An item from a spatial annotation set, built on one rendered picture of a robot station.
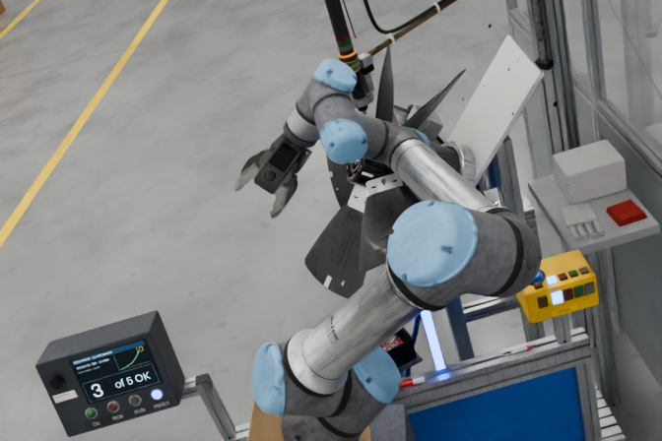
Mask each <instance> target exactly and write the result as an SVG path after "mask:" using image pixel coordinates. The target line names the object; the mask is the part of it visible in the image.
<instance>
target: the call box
mask: <svg viewBox="0 0 662 441"><path fill-rule="evenodd" d="M583 267H587V269H588V270H589V273H588V274H585V275H582V274H580V272H579V271H578V269H579V268H583ZM539 270H540V271H541V272H542V278H541V279H540V280H539V282H541V283H542V285H543V287H542V288H539V289H535V287H534V286H533V283H530V284H529V285H528V286H527V287H526V288H525V289H523V290H522V291H520V292H518V293H516V297H517V299H518V301H519V303H520V305H521V307H522V309H523V311H524V313H525V315H526V317H527V319H528V321H529V322H530V323H531V324H533V323H537V322H540V321H544V320H547V319H551V318H554V317H558V316H561V315H563V314H567V313H570V312H574V311H577V310H581V309H584V308H588V307H591V306H595V305H598V304H599V297H598V288H597V281H596V275H595V273H594V272H593V270H592V269H591V267H590V266H589V264H588V263H587V261H586V260H585V258H584V257H583V255H582V254H581V252H580V251H579V250H578V249H576V250H573V251H569V252H566V253H563V254H560V255H557V256H553V257H550V258H546V259H543V260H541V265H540V269H539ZM572 270H576V271H577V272H578V277H574V278H571V277H570V276H569V274H568V272H569V271H572ZM562 273H565V274H566V275H567V280H564V281H560V280H559V278H558V275H559V274H562ZM552 276H555V278H556V279H557V281H558V282H557V283H551V284H549V283H548V281H547V278H548V277H552ZM591 282H594V286H595V293H591V294H588V295H585V292H584V296H581V297H577V298H574V295H573V299H572V300H568V301H564V302H561V303H558V304H554V303H553V299H552V293H554V292H557V291H561V292H562V293H563V290H564V289H568V288H572V291H573V287H574V286H578V285H581V284H582V285H583V288H584V284H587V283H591ZM543 295H547V297H548V303H549V306H547V307H544V308H541V309H539V307H538V301H537V297H540V296H543Z"/></svg>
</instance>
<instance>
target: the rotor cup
mask: <svg viewBox="0 0 662 441"><path fill-rule="evenodd" d="M363 172H366V173H369V174H372V175H373V177H369V176H366V175H363V174H362V173H363ZM392 173H394V172H393V171H392V170H391V169H390V168H389V166H388V165H386V164H385V163H382V162H379V161H375V160H372V159H368V158H364V157H362V158H360V159H359V161H358V163H357V164H355V163H354V162H353V163H347V168H346V176H347V180H348V181H349V182H351V183H354V184H357V185H360V186H362V187H364V188H366V185H365V184H366V183H367V182H368V181H370V180H372V179H376V178H379V177H382V176H386V175H389V174H392Z"/></svg>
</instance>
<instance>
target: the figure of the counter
mask: <svg viewBox="0 0 662 441"><path fill-rule="evenodd" d="M82 386H83V388H84V390H85V392H86V394H87V397H88V399H89V401H90V403H93V402H96V401H100V400H103V399H106V398H110V397H112V395H111V393H110V392H109V389H108V387H107V385H106V383H105V380H104V378H103V377H102V378H99V379H96V380H92V381H89V382H86V383H82Z"/></svg>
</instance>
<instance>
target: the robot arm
mask: <svg viewBox="0 0 662 441"><path fill-rule="evenodd" d="M356 83H357V76H356V74H355V72H354V71H353V70H352V69H351V68H350V67H349V66H348V65H346V64H345V63H343V62H341V61H338V60H335V59H326V60H324V61H323V62H322V63H321V64H320V65H319V67H318V68H317V70H316V71H315V73H313V74H312V77H311V79H310V81H309V82H308V84H307V86H306V87H305V89H304V90H303V92H302V94H301V95H300V97H299V99H298V101H297V103H296V104H292V105H291V109H292V111H291V113H290V114H289V116H288V118H287V121H286V122H285V124H284V126H283V129H284V133H283V134H282V135H281V136H280V137H278V138H277V139H276V140H275V141H274V142H273V143H272V144H271V147H270V148H266V149H265V150H264V151H263V150H262V151H261V152H260V153H256V154H254V155H253V156H252V157H250V158H249V159H248V160H247V162H246V163H245V165H244V167H243V169H242V170H241V173H240V174H239V176H238V178H237V180H236V183H235V186H234V191H235V192H236V191H238V190H240V189H241V188H242V187H243V185H244V184H247V183H248V182H249V181H250V179H254V183H255V184H256V185H258V186H259V187H261V188H262V189H264V190H266V191H267V192H269V193H270V194H275V197H276V199H275V202H274V203H273V210H272V211H271V212H270V214H271V218H272V219H273V218H275V217H276V216H278V215H279V214H280V213H281V211H282V210H283V209H284V207H285V206H286V205H287V204H288V202H289V201H290V199H291V198H292V197H293V195H294V194H295V192H296V190H297V188H298V181H297V177H298V176H297V175H296V173H298V172H299V171H300V170H301V169H302V167H303V166H304V164H305V163H306V161H307V160H308V158H309V157H310V155H311V154H312V151H311V150H310V149H308V148H310V147H313V146H314V145H315V144H316V142H317V141H318V140H320V141H321V144H322V146H323V148H324V149H325V151H326V154H327V155H328V156H329V158H330V159H331V160H333V161H334V162H337V163H340V164H345V163H347V162H348V163H353V162H355V161H357V160H359V159H360V158H368V159H372V160H375V161H379V162H382V163H385V164H386V165H388V166H389V168H390V169H391V170H392V171H393V172H394V173H396V174H397V175H398V176H399V177H400V178H401V179H402V180H403V181H404V182H405V183H406V184H407V185H408V186H409V187H410V188H411V189H412V190H413V191H414V193H415V194H416V195H417V196H418V197H419V198H420V199H421V200H422V202H420V203H417V204H415V205H413V206H411V207H410V208H408V209H407V210H406V211H405V212H404V213H403V214H402V215H401V216H400V217H399V218H398V220H397V221H396V222H395V223H394V225H393V227H392V228H393V229H394V233H393V234H390V235H389V238H388V243H387V255H386V266H385V267H383V268H382V269H381V270H380V271H379V272H378V273H377V274H376V275H375V276H373V277H372V278H371V279H370V280H369V281H368V282H367V283H366V284H364V285H363V286H362V287H361V288H360V289H359V290H358V291H357V292H355V293H354V294H353V295H352V296H351V297H350V298H349V299H348V300H347V301H345V302H344V303H343V304H342V305H341V306H340V307H339V308H338V309H336V310H335V311H334V312H333V313H332V314H331V315H330V316H329V317H328V318H326V319H325V320H324V321H323V322H322V323H321V324H320V325H319V326H317V327H316V328H315V329H305V330H301V331H299V332H297V333H296V334H294V335H293V336H292V337H291V338H290V339H289V340H288V341H287V342H286V343H284V344H277V343H275V342H272V343H267V344H264V345H263V346H261V348H260V349H259V350H258V351H257V353H256V356H255V359H254V362H253V369H252V391H253V396H254V400H255V402H256V404H257V405H258V407H259V408H260V409H261V410H262V411H263V412H265V413H271V414H276V415H277V416H281V415H283V417H282V424H281V427H282V434H283V437H284V440H285V441H359V440H360V437H361V434H362V433H363V431H364V430H365V429H366V428H367V427H368V426H369V425H370V424H371V422H372V421H373V420H374V419H375V418H376V417H377V416H378V415H379V414H380V412H381V411H382V410H383V409H384V408H385V407H386V406H387V405H388V404H390V403H391V402H392V400H393V398H394V396H395V395H396V394H397V393H398V391H399V389H400V386H401V377H400V373H399V370H398V368H397V366H396V364H395V362H394V361H393V359H392V358H391V356H390V355H389V354H388V353H387V352H386V351H385V350H384V349H383V348H382V347H380V345H382V344H383V343H384V342H385V341H387V340H388V339H389V338H390V337H392V336H393V335H394V334H395V333H397V332H398V331H399V330H401V329H402V328H403V327H404V326H406V325H407V324H408V323H409V322H411V321H412V320H413V319H414V318H416V317H417V316H418V315H419V314H421V313H422V312H423V311H424V310H426V311H430V312H435V311H439V310H442V309H444V308H445V307H446V306H448V305H449V304H450V303H451V302H453V301H454V300H455V299H457V298H458V297H459V296H461V295H462V294H465V293H472V294H478V295H483V296H489V297H507V296H511V295H513V294H516V293H518V292H520V291H522V290H523V289H525V288H526V287H527V286H528V285H529V284H530V283H531V282H533V280H534V279H535V277H536V276H537V274H538V271H539V269H540V265H541V257H542V254H541V247H540V243H539V240H538V238H537V236H536V234H535V233H534V231H533V230H532V229H531V228H530V227H529V226H528V225H527V224H526V223H525V222H524V221H523V220H522V219H520V218H519V217H518V216H517V215H516V214H515V213H513V212H512V211H511V210H510V209H508V208H505V207H496V206H495V205H494V204H493V203H492V202H491V201H489V200H488V199H487V198H486V197H485V196H484V195H483V194H482V193H480V192H479V191H478V190H477V189H476V188H475V187H474V186H472V185H471V184H470V183H469V182H468V181H467V180H466V179H465V178H463V177H462V176H461V175H460V174H459V173H458V172H457V171H455V170H454V169H453V168H452V167H451V166H450V165H449V164H448V163H446V162H445V161H444V160H443V159H442V158H441V157H439V156H438V155H437V154H436V153H435V152H434V151H433V150H432V149H431V148H430V143H429V139H428V137H427V136H426V135H425V134H423V133H421V132H419V131H417V130H415V129H413V128H410V127H403V126H400V125H397V124H394V123H390V122H387V121H384V120H381V119H378V118H374V117H371V116H368V115H365V114H361V113H358V112H356V110H355V107H354V105H353V102H352V99H351V97H350V93H351V92H352V91H353V90H354V87H355V85H356ZM306 152H308V155H306ZM282 183H283V184H282Z"/></svg>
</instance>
